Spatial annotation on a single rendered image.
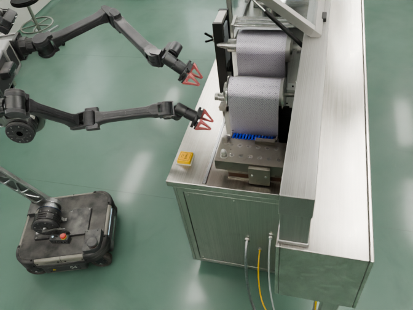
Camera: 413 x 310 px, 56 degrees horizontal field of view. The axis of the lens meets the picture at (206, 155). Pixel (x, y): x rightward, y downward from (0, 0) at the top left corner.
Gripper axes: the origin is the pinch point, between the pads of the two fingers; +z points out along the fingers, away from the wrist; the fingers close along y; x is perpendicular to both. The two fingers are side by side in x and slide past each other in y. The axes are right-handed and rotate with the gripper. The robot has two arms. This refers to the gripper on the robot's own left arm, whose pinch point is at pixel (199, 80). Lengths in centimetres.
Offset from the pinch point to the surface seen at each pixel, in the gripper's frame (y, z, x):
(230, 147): 16.4, 29.7, -9.9
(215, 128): -9.8, 26.6, -29.1
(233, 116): 6.4, 22.6, -1.3
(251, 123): 6.6, 31.7, 1.2
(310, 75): 43, 16, 60
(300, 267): 91, 38, 37
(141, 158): -60, 18, -153
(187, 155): 14.6, 18.0, -33.5
